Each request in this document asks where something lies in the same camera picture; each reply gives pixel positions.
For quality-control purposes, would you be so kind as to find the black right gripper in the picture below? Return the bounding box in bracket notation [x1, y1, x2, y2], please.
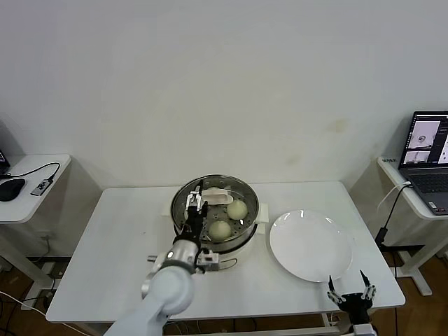
[326, 269, 378, 325]

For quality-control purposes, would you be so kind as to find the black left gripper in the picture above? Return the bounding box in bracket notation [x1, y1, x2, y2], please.
[181, 179, 208, 245]

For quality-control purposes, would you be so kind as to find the glass lid with cream handle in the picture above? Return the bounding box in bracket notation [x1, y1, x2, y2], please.
[171, 174, 260, 246]

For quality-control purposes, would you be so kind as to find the white steamed baozi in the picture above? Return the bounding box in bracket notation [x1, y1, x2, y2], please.
[208, 220, 232, 242]
[226, 199, 249, 221]

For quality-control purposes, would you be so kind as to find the perforated steel steamer basket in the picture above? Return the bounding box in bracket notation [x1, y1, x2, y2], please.
[160, 180, 270, 251]

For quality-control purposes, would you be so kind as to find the white round plate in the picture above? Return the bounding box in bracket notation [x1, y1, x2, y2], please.
[268, 209, 353, 283]

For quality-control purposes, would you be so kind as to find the cream electric cooker pot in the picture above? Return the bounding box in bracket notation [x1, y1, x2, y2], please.
[195, 216, 267, 271]

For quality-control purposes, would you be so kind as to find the white side table with laptop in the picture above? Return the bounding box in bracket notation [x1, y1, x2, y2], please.
[377, 155, 448, 297]

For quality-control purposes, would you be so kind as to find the grey open laptop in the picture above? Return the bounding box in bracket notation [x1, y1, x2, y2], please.
[398, 111, 448, 216]

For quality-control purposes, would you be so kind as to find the grey usb hub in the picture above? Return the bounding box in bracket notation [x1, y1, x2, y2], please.
[30, 177, 50, 197]

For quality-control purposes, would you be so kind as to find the white side table with mouse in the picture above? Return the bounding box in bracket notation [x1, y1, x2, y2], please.
[0, 153, 73, 312]

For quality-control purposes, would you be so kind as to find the black computer mouse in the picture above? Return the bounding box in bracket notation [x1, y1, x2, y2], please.
[0, 177, 27, 202]

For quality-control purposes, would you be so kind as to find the dark laptop with pink screen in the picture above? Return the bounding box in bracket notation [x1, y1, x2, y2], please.
[0, 148, 11, 176]

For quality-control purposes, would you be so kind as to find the white main table frame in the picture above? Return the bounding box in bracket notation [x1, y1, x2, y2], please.
[160, 309, 377, 336]

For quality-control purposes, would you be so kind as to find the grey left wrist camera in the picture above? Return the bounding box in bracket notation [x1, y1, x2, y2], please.
[199, 248, 221, 273]

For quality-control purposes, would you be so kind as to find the black laptop power cable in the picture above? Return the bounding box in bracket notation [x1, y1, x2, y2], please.
[374, 181, 413, 246]

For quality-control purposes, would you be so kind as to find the white laptop cable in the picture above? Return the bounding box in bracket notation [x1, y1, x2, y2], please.
[377, 181, 412, 213]

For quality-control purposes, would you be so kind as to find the black usb hub cable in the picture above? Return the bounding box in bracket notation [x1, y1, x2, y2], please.
[0, 161, 61, 183]

